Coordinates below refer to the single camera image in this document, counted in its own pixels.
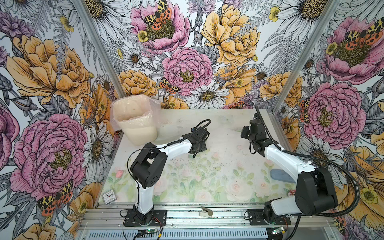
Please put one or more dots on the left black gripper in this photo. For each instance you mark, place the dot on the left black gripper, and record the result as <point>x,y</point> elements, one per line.
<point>203,147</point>

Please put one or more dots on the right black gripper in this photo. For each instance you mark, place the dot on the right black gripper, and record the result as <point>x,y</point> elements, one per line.
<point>245,129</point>

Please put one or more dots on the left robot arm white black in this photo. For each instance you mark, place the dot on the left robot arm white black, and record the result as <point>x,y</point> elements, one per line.
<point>149,164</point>

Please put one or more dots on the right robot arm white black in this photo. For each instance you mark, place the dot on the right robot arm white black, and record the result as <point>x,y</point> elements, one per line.
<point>315,192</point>

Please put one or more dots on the white trash bin plastic liner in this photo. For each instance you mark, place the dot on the white trash bin plastic liner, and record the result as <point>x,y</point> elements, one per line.
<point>138,116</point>

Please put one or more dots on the small white clock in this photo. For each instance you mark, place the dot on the small white clock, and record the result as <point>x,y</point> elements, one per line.
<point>109,197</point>

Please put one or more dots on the small beige clip on rail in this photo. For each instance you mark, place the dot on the small beige clip on rail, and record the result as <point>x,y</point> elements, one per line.
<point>205,212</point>

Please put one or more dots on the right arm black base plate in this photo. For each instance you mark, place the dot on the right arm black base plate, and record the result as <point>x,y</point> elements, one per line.
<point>259,217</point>

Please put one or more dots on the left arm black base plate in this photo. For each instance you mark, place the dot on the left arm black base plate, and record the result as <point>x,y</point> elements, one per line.
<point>154,218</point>

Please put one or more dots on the aluminium rail frame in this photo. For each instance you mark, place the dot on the aluminium rail frame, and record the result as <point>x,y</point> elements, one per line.
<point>184,223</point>

